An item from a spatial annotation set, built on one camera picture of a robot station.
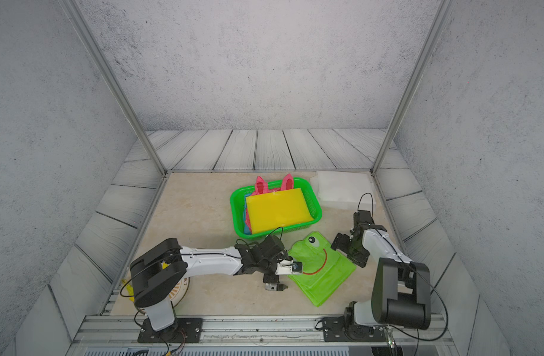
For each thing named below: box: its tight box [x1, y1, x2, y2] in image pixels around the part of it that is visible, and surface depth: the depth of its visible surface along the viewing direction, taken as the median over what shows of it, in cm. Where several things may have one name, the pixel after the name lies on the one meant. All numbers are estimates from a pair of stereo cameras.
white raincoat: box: [309, 170, 376, 210], surface depth 115 cm
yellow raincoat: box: [245, 187, 315, 235], surface depth 101 cm
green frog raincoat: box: [287, 231, 357, 308], surface depth 86 cm
